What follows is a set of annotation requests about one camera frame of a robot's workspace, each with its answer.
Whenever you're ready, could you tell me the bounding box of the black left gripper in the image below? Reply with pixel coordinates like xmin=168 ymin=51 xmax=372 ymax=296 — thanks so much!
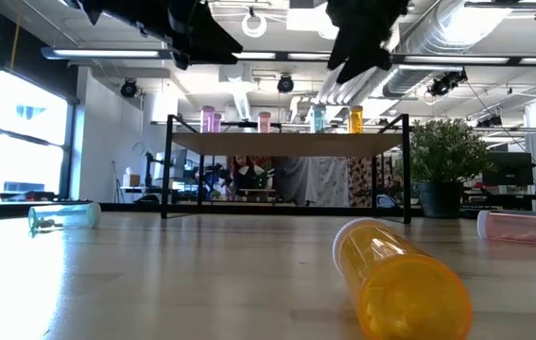
xmin=78 ymin=0 xmax=244 ymax=71

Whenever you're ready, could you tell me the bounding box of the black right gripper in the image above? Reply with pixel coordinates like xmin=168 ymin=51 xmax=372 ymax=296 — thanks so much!
xmin=326 ymin=0 xmax=410 ymax=85

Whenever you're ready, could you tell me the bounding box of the orange medicine bottle white cap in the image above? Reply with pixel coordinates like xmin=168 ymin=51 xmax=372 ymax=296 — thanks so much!
xmin=331 ymin=217 xmax=475 ymax=340
xmin=348 ymin=105 xmax=365 ymax=134

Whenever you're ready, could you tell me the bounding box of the teal medicine bottle white cap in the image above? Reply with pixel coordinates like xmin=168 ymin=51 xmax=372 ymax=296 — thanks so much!
xmin=309 ymin=104 xmax=327 ymax=134
xmin=27 ymin=201 xmax=103 ymax=233

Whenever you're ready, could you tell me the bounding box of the white ceiling fixture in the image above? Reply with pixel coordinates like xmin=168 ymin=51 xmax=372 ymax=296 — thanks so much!
xmin=285 ymin=0 xmax=339 ymax=42

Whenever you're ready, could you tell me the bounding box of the black ceiling spot lamp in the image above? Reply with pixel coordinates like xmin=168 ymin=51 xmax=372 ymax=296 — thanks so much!
xmin=119 ymin=77 xmax=139 ymax=99
xmin=425 ymin=68 xmax=470 ymax=98
xmin=276 ymin=73 xmax=296 ymax=94

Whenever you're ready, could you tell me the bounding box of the long LED light bar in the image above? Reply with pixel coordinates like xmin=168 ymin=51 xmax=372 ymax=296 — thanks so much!
xmin=40 ymin=45 xmax=536 ymax=68

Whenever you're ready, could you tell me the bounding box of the brown patterned hanging cloth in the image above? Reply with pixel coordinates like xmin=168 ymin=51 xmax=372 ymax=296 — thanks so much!
xmin=347 ymin=156 xmax=375 ymax=208

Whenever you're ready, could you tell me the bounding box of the green potted plant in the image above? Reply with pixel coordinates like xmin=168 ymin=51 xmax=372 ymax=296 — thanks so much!
xmin=392 ymin=117 xmax=495 ymax=220

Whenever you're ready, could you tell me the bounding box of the white printed hanging cloth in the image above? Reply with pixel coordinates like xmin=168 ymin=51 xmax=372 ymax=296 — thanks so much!
xmin=317 ymin=156 xmax=351 ymax=208

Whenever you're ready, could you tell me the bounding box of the person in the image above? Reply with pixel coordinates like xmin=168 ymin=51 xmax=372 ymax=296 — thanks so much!
xmin=229 ymin=156 xmax=276 ymax=202

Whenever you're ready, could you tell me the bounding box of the plain white hanging cloth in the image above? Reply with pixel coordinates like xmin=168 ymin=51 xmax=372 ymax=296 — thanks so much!
xmin=274 ymin=156 xmax=320 ymax=207

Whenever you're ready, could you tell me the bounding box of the blue white object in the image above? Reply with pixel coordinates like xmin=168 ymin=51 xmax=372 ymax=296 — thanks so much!
xmin=374 ymin=194 xmax=399 ymax=211

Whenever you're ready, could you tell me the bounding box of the large window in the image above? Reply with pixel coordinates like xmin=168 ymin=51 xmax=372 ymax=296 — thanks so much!
xmin=0 ymin=70 xmax=79 ymax=202

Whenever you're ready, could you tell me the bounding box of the black monitor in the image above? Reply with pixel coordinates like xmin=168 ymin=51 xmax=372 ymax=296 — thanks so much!
xmin=481 ymin=151 xmax=535 ymax=187

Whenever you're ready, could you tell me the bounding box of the white cable coil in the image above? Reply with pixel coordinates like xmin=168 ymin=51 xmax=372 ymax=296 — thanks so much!
xmin=240 ymin=11 xmax=268 ymax=39

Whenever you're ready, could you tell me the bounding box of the silver ventilation duct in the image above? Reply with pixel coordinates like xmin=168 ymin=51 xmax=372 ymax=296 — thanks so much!
xmin=317 ymin=0 xmax=517 ymax=108

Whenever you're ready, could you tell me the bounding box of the wooden shelf black metal frame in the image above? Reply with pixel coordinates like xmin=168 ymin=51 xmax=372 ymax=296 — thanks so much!
xmin=160 ymin=112 xmax=413 ymax=226

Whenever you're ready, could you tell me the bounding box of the black aluminium table frame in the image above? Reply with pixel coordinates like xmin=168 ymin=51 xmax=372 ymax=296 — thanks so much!
xmin=0 ymin=200 xmax=536 ymax=223

